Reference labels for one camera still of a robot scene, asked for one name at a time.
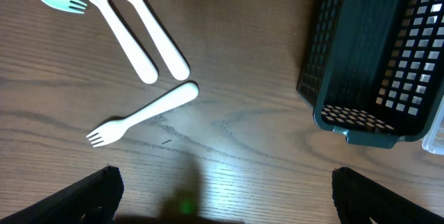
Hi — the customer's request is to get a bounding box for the dark green perforated basket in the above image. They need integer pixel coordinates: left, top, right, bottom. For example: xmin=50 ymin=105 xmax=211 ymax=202
xmin=297 ymin=0 xmax=443 ymax=148

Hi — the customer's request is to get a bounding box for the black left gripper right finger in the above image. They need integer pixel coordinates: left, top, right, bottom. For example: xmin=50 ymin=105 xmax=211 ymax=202
xmin=332 ymin=167 xmax=443 ymax=224

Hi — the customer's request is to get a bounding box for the white plastic fork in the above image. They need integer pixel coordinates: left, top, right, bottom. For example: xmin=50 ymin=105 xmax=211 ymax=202
xmin=89 ymin=0 xmax=159 ymax=84
xmin=127 ymin=0 xmax=190 ymax=80
xmin=86 ymin=81 xmax=199 ymax=148

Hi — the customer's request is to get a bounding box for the clear perforated plastic basket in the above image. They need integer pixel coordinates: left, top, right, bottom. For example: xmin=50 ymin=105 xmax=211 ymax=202
xmin=422 ymin=100 xmax=444 ymax=155

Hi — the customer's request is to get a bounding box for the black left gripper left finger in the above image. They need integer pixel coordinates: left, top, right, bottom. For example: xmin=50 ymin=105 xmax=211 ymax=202
xmin=1 ymin=166 xmax=124 ymax=224

